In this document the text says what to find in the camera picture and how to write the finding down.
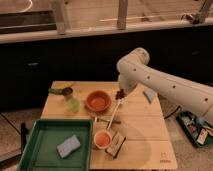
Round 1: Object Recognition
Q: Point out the dark red grape bunch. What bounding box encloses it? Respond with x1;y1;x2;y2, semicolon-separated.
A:
115;89;125;100

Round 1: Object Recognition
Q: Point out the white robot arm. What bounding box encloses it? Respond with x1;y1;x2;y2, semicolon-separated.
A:
117;47;213;125

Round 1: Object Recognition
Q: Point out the red bowl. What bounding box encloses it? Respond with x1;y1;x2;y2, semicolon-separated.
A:
85;90;112;112

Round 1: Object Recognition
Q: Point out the grey blue cloth piece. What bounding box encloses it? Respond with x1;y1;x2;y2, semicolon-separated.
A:
143;88;157;103

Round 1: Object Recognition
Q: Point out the metal fork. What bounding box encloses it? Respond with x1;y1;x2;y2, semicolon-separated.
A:
94;117;121;124

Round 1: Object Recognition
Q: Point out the wooden folding table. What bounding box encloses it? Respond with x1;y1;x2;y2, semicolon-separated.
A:
41;81;177;171

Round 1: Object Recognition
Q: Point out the wooden block with dark base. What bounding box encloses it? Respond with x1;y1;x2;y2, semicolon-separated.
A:
106;132;126;158

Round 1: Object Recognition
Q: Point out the light green plastic object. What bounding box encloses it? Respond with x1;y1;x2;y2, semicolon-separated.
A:
68;97;80;113

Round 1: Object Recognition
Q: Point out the green measuring scoop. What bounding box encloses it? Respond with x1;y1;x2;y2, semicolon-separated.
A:
48;87;73;97

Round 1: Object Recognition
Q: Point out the small orange cup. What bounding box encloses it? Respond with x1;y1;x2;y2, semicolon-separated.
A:
94;130;111;149

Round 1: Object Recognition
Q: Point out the green bin with items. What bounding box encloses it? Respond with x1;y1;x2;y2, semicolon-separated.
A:
176;111;213;148

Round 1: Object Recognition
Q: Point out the blue sponge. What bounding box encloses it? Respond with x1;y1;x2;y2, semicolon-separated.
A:
56;134;81;158

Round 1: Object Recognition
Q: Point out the green plastic tray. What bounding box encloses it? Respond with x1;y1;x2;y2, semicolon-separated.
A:
18;119;93;171

